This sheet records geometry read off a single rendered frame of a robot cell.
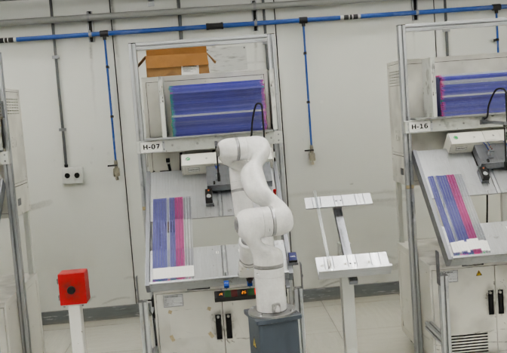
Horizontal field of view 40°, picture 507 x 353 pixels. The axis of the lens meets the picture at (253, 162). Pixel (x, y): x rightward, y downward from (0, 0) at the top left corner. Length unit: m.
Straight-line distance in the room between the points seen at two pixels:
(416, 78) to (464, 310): 1.30
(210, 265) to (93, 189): 2.09
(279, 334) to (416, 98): 1.80
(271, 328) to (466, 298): 1.46
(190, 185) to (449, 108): 1.45
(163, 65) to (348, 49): 1.76
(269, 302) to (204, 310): 0.98
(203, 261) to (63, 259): 2.19
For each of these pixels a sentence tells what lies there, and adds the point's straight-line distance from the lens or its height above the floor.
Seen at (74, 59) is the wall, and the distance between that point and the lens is 5.30.
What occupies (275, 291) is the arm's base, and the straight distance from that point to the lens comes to 2.75.
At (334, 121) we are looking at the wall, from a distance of 5.27.
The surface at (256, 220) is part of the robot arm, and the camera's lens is 2.68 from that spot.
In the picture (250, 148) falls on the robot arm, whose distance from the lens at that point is 2.93.
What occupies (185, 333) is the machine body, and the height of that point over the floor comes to 0.37.
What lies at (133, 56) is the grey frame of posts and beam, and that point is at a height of 1.83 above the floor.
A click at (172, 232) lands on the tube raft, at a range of 3.49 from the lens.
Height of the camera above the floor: 1.52
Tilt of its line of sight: 5 degrees down
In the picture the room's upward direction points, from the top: 4 degrees counter-clockwise
